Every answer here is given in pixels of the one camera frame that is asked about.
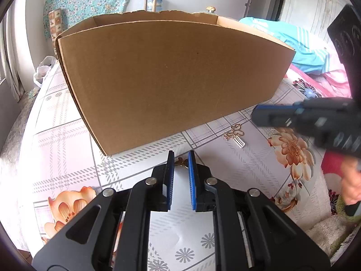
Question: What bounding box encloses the patterned heart print box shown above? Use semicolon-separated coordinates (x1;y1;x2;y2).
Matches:
49;8;68;63

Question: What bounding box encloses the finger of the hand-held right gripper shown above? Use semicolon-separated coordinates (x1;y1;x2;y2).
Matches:
251;104;304;128

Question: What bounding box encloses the green fluffy cloth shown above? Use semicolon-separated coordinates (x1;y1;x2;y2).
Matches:
330;196;361;257

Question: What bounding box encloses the grey curtain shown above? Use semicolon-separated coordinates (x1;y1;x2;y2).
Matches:
0;6;26;102

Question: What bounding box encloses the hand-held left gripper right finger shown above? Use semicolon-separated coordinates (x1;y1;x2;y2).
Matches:
188;150;331;271

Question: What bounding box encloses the blue garment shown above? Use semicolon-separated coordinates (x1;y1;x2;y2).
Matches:
239;17;343;75

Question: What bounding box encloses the white panelled door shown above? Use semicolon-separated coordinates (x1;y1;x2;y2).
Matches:
282;0;352;38

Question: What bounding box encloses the pink floral blanket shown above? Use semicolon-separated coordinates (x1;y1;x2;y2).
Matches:
285;54;361;232

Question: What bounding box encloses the white fluffy blanket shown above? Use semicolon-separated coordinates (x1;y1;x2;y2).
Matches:
306;217;353;257

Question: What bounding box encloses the white plastic bag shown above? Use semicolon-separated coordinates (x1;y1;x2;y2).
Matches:
33;56;58;86

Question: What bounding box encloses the brown cardboard box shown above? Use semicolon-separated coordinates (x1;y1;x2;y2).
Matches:
55;10;296;156

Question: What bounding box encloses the gold chain necklace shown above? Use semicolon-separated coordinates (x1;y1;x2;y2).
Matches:
224;124;247;149

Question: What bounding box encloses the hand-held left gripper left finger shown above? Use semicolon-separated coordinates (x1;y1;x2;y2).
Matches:
32;150;175;271

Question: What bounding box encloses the person's right hand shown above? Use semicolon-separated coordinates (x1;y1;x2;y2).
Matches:
341;161;361;205

